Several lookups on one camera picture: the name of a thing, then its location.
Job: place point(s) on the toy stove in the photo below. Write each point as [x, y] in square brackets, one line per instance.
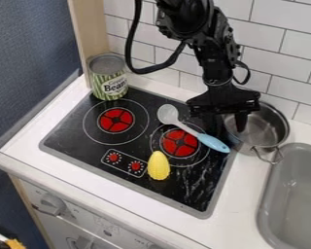
[138, 146]

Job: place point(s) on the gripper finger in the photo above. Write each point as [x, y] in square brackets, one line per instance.
[211, 124]
[240, 121]

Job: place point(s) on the yellow toy corn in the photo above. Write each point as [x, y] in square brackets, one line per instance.
[158, 166]

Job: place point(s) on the green striped can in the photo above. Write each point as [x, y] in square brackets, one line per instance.
[108, 77]

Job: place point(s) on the blue and grey spoon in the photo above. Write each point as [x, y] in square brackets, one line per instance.
[179, 123]

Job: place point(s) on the toy sink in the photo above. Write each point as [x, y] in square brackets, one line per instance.
[292, 197]

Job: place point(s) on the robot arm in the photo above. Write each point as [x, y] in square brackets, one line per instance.
[192, 22]

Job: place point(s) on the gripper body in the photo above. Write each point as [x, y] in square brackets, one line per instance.
[223, 98]

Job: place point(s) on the silver pot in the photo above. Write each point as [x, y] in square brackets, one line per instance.
[262, 130]

